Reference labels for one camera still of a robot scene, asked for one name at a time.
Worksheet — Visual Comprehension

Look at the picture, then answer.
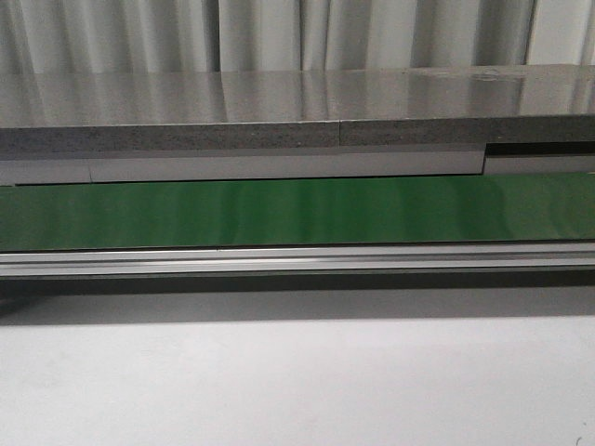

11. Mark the grey stone counter slab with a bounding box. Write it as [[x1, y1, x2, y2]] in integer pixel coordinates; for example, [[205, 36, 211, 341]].
[[1, 65, 594, 158]]

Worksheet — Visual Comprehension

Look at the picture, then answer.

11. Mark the green conveyor belt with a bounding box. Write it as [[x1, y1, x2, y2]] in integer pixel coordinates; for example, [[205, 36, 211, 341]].
[[1, 173, 594, 252]]

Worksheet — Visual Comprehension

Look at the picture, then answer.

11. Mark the white pleated curtain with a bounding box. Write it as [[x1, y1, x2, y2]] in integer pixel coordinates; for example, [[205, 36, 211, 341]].
[[1, 1, 594, 73]]

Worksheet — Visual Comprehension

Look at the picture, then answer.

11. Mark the aluminium conveyor front rail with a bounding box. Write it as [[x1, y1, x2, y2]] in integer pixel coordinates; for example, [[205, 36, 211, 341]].
[[1, 241, 594, 279]]

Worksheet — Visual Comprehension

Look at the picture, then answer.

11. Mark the grey conveyor rear rail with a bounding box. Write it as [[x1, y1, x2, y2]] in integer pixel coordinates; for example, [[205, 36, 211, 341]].
[[1, 141, 594, 186]]

